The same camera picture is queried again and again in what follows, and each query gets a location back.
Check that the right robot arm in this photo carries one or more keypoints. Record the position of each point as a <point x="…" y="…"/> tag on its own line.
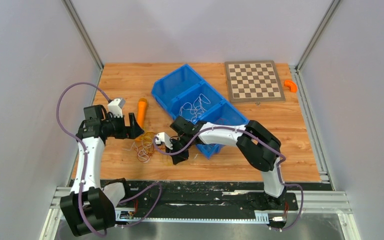
<point x="259" y="146"/>

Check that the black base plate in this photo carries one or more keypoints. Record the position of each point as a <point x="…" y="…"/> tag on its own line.
<point x="209" y="200"/>

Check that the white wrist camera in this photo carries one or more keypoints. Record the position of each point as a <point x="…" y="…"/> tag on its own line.
<point x="115" y="107"/>
<point x="163" y="138"/>

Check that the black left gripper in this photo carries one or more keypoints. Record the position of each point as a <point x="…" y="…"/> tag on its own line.
<point x="128" y="132"/>

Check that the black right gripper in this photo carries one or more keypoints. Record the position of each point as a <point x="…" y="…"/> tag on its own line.
<point x="180" y="157"/>

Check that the wooden chessboard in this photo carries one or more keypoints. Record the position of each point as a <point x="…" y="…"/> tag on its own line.
<point x="253" y="81"/>

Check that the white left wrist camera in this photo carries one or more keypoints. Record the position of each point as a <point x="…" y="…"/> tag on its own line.
<point x="115" y="107"/>

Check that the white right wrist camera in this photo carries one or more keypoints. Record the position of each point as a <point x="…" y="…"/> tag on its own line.
<point x="163" y="138"/>

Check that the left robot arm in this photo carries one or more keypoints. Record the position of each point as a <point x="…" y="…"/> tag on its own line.
<point x="90" y="207"/>

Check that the orange curved piece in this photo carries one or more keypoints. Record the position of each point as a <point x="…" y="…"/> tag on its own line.
<point x="291" y="85"/>

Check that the orange cylindrical toy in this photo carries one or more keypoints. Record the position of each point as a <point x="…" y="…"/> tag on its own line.
<point x="142" y="107"/>

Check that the blue plastic compartment bin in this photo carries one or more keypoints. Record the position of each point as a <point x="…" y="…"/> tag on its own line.
<point x="184" y="93"/>

